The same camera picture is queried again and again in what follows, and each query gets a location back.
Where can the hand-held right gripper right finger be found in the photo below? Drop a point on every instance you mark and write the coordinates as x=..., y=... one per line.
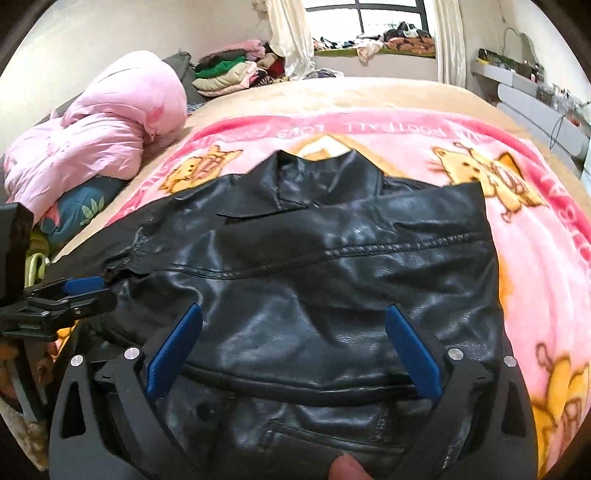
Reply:
x=413, y=355

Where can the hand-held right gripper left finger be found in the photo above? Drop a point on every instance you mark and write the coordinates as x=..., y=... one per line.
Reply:
x=175, y=350

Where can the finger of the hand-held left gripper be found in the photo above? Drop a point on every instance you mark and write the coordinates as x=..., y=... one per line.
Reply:
x=83, y=285
x=69, y=310

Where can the black leather jacket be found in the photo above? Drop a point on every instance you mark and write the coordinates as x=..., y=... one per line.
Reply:
x=300, y=258

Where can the pile of folded clothes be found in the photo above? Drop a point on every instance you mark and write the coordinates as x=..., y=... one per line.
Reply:
x=221, y=74

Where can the clothes heap on windowsill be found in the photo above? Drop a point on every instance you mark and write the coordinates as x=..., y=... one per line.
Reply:
x=406, y=41

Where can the person's right hand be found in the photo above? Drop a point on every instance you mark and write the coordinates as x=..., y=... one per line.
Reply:
x=347, y=468

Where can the yellow-green cloth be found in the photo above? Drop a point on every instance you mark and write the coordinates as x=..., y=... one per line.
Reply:
x=34, y=267

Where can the blue leaf-print pillow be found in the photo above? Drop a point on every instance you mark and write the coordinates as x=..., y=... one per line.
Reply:
x=78, y=207

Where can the pink printed blanket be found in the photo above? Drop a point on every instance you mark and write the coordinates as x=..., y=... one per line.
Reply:
x=531, y=258

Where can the pink duvet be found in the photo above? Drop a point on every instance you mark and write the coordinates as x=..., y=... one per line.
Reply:
x=106, y=124

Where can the dark grey cloth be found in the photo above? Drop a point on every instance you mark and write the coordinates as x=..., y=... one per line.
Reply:
x=182, y=74

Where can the beige bed sheet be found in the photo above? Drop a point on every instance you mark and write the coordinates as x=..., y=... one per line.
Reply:
x=369, y=97

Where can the cream curtain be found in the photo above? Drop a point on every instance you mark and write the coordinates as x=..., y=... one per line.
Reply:
x=288, y=32
x=450, y=41

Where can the wavy-edged mirror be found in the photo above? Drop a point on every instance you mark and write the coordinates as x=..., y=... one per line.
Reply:
x=517, y=46

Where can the window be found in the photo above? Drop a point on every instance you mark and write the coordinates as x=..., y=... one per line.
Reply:
x=369, y=16

